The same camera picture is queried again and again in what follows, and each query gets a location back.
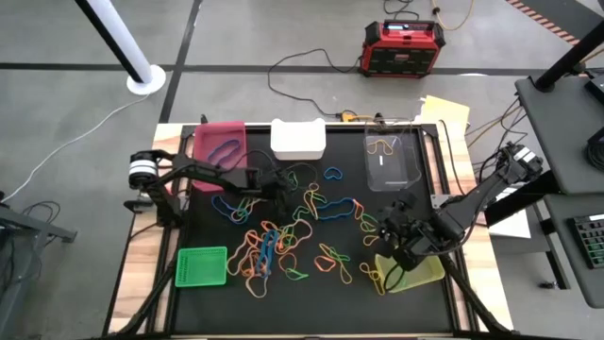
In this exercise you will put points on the grey stand base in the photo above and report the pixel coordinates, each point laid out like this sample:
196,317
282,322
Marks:
28,226

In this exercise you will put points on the small blue rubber band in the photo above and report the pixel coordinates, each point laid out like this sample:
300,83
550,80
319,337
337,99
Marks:
325,173

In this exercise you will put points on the black frame strut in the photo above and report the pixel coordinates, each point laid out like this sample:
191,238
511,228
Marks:
151,293
472,297

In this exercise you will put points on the pink plastic basket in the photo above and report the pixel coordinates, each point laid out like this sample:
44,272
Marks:
205,137

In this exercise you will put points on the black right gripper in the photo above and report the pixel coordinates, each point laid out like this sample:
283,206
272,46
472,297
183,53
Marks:
403,226

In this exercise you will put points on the black table frame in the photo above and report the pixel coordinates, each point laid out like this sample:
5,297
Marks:
186,130

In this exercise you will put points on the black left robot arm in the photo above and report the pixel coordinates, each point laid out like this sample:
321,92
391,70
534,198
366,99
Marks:
212,175

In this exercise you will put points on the black support beam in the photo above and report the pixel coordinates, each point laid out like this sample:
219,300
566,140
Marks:
519,205

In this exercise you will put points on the green plastic basket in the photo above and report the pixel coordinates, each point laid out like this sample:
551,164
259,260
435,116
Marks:
200,266

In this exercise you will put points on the pole with white round base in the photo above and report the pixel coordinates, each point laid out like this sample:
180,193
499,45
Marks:
146,84

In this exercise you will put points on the white plastic basket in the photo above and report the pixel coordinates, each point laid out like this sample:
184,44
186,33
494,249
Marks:
297,139

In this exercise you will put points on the green rubber band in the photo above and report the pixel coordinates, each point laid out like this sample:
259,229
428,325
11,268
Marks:
241,212
293,181
342,257
302,210
302,276
370,222

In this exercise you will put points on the yellow power plug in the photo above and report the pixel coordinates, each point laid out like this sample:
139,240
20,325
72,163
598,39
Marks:
349,115

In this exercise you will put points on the flat black desk device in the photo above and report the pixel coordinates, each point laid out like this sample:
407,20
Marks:
597,87

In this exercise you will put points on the small black floor object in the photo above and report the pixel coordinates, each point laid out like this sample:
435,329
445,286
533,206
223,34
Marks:
547,284

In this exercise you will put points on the thin blue rubber band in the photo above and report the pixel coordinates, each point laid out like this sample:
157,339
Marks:
217,208
210,153

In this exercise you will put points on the red black portable power station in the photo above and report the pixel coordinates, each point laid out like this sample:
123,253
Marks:
401,52

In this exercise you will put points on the yellow plastic basket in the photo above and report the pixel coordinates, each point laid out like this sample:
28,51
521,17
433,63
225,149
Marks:
424,276

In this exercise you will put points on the clear plastic basket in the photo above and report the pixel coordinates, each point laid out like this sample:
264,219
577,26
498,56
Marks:
401,165

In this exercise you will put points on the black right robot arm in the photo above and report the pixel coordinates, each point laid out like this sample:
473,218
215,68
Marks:
472,198

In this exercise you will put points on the thin tan rubber band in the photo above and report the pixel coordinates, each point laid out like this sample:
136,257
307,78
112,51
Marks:
257,295

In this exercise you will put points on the black table mat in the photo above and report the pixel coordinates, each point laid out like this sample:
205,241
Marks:
330,307

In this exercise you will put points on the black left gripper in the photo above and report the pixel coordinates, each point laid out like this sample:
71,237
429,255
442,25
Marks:
271,181

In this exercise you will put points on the grey desk top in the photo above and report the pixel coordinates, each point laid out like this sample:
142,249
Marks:
566,264
557,141

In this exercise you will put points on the black desk post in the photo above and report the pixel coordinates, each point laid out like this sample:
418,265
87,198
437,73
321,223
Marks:
566,56

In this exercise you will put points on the backlit computer keyboard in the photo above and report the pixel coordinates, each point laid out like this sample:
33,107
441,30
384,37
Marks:
592,241

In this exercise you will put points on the white paper sheet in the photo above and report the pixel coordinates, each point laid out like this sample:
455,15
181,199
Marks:
512,226

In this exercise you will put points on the yellow paper sheet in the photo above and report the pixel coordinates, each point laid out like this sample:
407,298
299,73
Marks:
446,113

